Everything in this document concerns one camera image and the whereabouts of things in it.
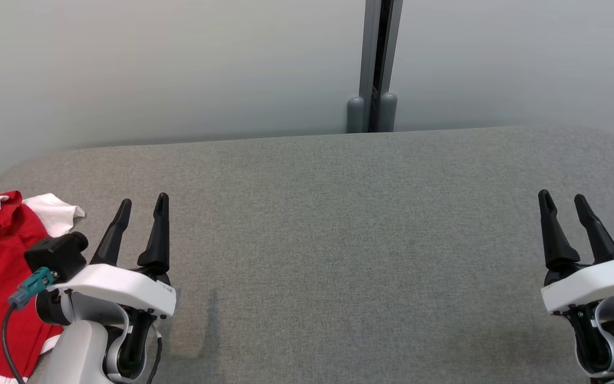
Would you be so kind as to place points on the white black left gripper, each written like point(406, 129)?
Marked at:
point(120, 290)

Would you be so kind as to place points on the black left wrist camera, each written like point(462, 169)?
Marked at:
point(56, 255)

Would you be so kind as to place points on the grey partition post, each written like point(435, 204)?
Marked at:
point(375, 64)

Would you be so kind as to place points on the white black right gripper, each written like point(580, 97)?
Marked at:
point(595, 282)

